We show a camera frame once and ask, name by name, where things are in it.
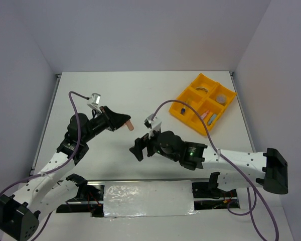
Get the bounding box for blue highlighter pen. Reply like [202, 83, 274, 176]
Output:
[207, 113, 217, 126]

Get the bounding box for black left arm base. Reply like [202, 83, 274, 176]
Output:
[56, 174, 105, 217]

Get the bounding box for pink highlighter pen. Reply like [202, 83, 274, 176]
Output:
[201, 109, 210, 119]

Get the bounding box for yellow compartment bin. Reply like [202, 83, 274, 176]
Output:
[169, 73, 236, 136]

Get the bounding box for silver foil sheet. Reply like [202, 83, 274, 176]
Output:
[103, 180, 196, 217]

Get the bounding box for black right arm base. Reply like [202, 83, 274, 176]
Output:
[192, 172, 240, 211]

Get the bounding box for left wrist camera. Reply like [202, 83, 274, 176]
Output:
[87, 93, 101, 111]

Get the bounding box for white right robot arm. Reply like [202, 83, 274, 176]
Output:
[129, 131, 288, 196]

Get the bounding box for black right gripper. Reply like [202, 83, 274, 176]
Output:
[129, 125, 179, 161]

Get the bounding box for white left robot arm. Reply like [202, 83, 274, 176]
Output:
[0, 106, 131, 240]

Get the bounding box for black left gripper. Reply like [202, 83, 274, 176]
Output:
[82, 106, 131, 143]

